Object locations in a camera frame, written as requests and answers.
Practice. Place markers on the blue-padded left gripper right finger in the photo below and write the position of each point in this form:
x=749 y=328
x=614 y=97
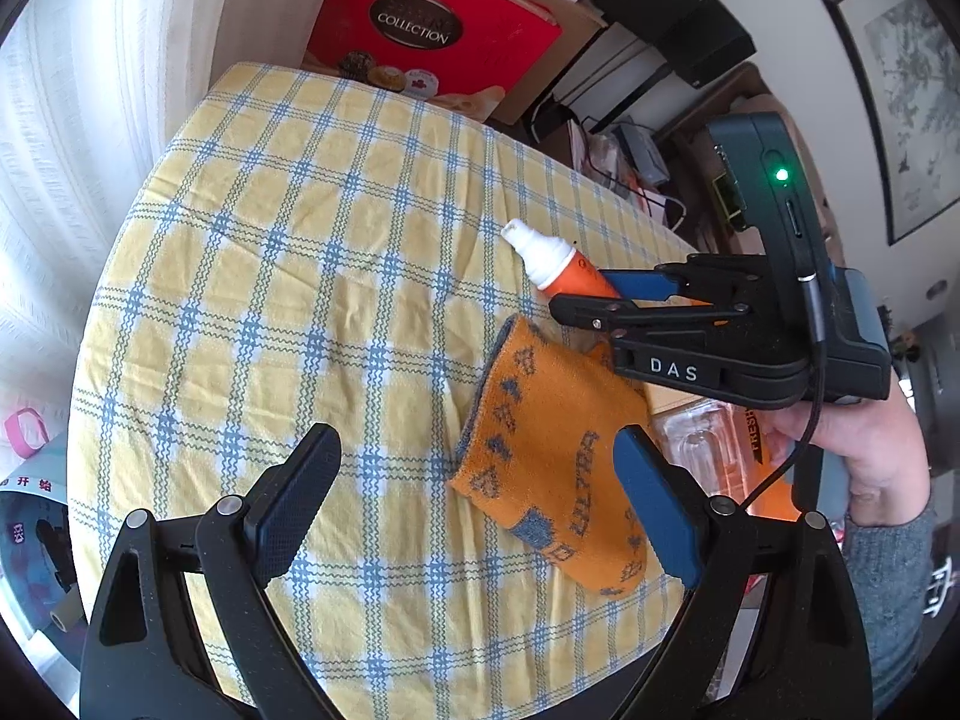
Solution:
x=808 y=654

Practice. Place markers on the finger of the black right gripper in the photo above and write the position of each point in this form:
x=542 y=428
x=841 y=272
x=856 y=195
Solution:
x=612 y=314

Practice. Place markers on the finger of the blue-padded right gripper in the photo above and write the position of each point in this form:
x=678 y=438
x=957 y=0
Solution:
x=642 y=284

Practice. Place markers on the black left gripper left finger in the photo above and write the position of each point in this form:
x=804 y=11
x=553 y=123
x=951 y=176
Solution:
x=144 y=655

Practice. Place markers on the orange tube white cap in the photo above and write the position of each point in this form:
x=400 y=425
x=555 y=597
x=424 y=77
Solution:
x=555 y=266

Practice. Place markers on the clear jar with gold lid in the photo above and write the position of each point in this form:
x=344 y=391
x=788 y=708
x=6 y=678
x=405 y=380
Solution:
x=702 y=437

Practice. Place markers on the grey sleeve right forearm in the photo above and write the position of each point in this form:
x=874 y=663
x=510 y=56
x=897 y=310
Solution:
x=890 y=567

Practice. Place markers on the person's right hand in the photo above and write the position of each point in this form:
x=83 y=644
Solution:
x=883 y=448

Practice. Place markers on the blue white small box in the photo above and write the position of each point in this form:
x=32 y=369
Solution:
x=644 y=153

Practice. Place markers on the white printed shopping bag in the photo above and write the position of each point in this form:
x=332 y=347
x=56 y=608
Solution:
x=600 y=159

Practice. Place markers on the green alarm clock radio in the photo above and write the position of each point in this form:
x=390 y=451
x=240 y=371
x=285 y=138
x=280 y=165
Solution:
x=729 y=204

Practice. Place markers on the orange patterned towel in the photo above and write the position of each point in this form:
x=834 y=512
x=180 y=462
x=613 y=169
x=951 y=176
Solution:
x=536 y=456

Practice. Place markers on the orange cardboard box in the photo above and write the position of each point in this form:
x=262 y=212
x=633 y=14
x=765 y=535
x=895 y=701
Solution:
x=757 y=457

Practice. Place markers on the pink tape roll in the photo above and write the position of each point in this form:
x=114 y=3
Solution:
x=26 y=432

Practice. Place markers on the right black speaker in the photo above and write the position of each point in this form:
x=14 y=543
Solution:
x=705 y=44

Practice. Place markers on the brown cardboard carton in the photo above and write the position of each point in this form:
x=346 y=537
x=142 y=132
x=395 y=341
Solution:
x=581 y=24

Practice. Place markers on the yellow blue plaid tablecloth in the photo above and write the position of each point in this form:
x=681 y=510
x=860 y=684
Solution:
x=314 y=250

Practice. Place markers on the red collection gift box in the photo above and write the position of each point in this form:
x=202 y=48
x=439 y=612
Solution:
x=463 y=55

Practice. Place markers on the white sheer curtain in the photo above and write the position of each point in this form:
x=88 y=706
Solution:
x=92 y=92

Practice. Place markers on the framed wall painting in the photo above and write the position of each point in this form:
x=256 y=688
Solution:
x=907 y=69

